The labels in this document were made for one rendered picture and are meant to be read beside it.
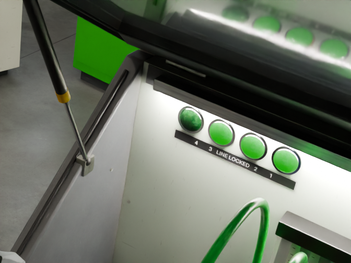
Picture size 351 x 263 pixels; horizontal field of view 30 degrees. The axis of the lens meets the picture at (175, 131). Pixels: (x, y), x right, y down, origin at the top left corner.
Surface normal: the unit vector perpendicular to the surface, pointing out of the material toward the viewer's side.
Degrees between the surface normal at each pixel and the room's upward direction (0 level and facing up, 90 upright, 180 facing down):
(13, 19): 90
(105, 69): 90
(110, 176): 90
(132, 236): 90
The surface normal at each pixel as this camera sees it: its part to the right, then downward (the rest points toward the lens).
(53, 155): 0.17, -0.85
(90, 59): -0.55, 0.34
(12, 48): 0.73, 0.45
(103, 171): 0.86, 0.38
